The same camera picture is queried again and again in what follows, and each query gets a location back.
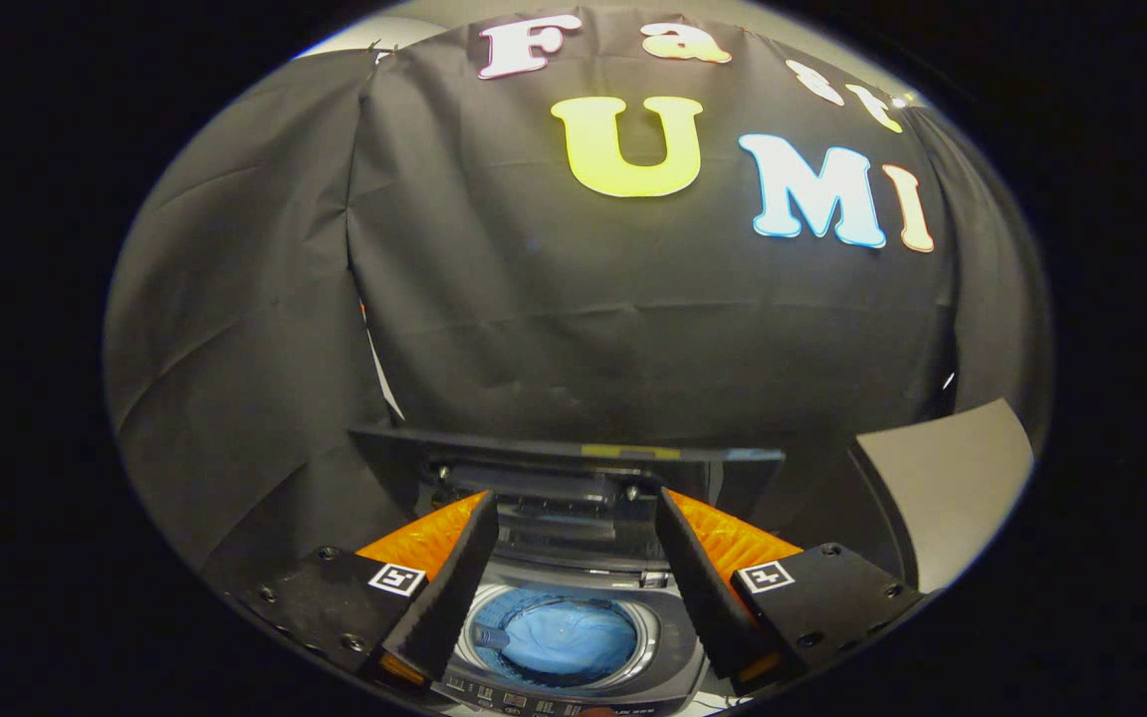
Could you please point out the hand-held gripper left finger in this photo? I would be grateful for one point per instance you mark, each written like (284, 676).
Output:
(459, 588)

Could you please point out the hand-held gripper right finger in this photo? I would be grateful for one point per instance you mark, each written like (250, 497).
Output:
(698, 588)

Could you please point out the light blue polo shirt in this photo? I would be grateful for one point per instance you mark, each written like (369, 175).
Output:
(564, 637)

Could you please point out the dark grey washing machine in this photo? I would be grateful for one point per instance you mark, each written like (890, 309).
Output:
(554, 702)

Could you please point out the beige cabinet with dark top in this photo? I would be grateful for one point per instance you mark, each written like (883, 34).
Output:
(952, 478)

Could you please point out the black backdrop cloth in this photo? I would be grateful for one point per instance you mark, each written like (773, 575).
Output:
(434, 299)

